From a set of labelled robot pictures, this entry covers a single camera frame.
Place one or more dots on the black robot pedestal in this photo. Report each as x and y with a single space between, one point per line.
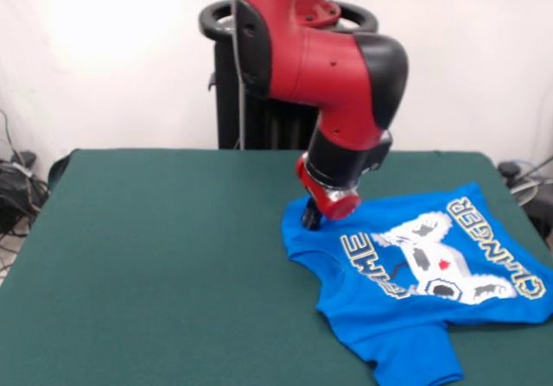
224 101

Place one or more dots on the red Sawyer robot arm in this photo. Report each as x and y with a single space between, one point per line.
324 66

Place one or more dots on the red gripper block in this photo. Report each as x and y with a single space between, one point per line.
337 206

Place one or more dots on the dark green table cloth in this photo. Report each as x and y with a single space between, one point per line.
151 273

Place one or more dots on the blue printed t-shirt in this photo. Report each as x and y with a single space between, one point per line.
389 325

